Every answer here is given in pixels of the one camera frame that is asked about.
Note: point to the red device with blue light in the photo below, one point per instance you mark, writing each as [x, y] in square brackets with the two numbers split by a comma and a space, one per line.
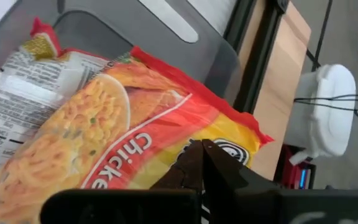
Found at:
[291, 174]

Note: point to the grey plastic bin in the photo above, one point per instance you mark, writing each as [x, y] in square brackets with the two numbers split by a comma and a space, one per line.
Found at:
[120, 31]

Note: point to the white plastic floor device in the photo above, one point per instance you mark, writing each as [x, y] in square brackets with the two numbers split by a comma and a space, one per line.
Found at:
[331, 130]

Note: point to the tan wooden board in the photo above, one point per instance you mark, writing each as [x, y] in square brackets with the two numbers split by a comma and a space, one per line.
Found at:
[278, 93]

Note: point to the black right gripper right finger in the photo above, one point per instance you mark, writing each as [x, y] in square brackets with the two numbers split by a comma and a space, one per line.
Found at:
[259, 205]

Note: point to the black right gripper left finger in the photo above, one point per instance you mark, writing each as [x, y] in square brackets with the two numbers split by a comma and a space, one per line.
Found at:
[166, 205]

